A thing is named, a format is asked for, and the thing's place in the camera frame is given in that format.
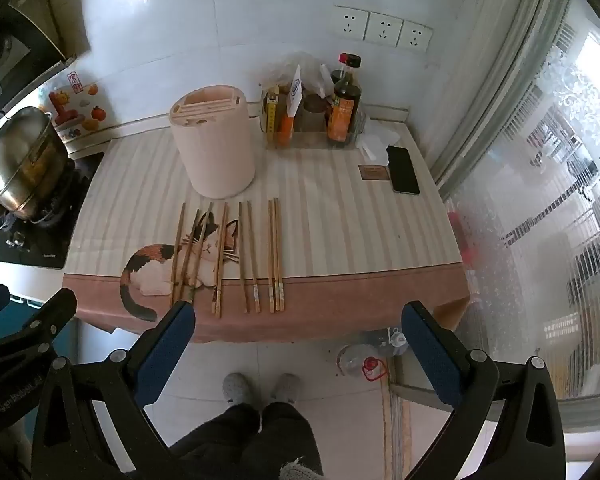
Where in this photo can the teal cabinet front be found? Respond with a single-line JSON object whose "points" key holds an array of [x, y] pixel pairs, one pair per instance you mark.
{"points": [[22, 307]]}

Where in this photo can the fruit wall sticker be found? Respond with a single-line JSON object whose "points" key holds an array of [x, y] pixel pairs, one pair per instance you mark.
{"points": [[75, 115]]}

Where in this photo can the brown jar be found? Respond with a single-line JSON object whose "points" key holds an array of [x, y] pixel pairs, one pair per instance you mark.
{"points": [[315, 112]]}

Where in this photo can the dark bottle orange label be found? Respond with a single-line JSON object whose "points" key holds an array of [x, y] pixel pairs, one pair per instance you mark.
{"points": [[342, 115]]}

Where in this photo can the clear plastic bag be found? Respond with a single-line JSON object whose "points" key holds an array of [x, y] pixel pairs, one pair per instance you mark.
{"points": [[290, 67]]}

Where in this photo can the orange packet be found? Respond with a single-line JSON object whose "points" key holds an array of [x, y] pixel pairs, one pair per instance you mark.
{"points": [[286, 127]]}

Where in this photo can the white wall socket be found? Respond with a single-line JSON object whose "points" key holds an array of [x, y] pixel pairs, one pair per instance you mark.
{"points": [[349, 24], [415, 36], [383, 30]]}

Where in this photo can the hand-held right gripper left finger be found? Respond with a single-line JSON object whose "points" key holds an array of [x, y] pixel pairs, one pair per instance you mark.
{"points": [[165, 355]]}

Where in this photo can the cat print tablecloth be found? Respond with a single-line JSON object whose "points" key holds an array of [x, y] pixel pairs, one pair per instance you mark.
{"points": [[330, 220]]}

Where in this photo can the steel pot with lid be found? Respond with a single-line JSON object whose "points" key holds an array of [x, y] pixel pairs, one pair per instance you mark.
{"points": [[20, 170]]}

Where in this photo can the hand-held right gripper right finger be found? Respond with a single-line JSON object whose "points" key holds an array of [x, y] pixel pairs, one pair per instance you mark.
{"points": [[430, 355]]}

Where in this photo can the clear plastic organizer tray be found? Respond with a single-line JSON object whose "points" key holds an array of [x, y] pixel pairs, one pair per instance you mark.
{"points": [[310, 136]]}

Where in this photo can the white tissue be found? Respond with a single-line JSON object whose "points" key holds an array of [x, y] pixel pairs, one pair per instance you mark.
{"points": [[380, 135]]}

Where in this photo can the pink utensil holder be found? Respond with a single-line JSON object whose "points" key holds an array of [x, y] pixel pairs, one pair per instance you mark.
{"points": [[215, 160]]}

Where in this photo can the row of wooden chopsticks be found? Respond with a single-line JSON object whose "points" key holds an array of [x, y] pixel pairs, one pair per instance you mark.
{"points": [[250, 260]]}

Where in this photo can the black gas stove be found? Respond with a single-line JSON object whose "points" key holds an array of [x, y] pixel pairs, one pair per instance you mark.
{"points": [[45, 245]]}

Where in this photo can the range hood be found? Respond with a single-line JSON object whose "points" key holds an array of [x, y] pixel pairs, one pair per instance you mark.
{"points": [[10, 60]]}

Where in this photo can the dark bottle red cap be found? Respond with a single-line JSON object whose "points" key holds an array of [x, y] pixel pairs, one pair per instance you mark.
{"points": [[350, 61]]}

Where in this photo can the black smartphone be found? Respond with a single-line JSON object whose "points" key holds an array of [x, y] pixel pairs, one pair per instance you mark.
{"points": [[402, 170]]}

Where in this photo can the frosted glass sliding door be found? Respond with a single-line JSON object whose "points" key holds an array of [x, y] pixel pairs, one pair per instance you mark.
{"points": [[530, 210]]}

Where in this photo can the grey slipper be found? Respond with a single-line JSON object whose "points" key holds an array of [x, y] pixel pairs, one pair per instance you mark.
{"points": [[284, 387], [238, 389]]}

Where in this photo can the yellow box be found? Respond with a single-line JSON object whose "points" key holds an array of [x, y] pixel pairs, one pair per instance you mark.
{"points": [[271, 110]]}

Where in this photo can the person's legs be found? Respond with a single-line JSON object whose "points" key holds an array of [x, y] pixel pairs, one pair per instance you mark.
{"points": [[250, 440]]}

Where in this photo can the clear plastic bottle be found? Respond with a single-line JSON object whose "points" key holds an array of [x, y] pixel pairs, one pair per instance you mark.
{"points": [[387, 340]]}

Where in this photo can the white seasoning packet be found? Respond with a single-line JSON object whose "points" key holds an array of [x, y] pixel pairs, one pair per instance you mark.
{"points": [[295, 90]]}

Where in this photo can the brown card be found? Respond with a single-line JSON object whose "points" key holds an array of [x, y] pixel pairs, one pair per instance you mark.
{"points": [[374, 173]]}

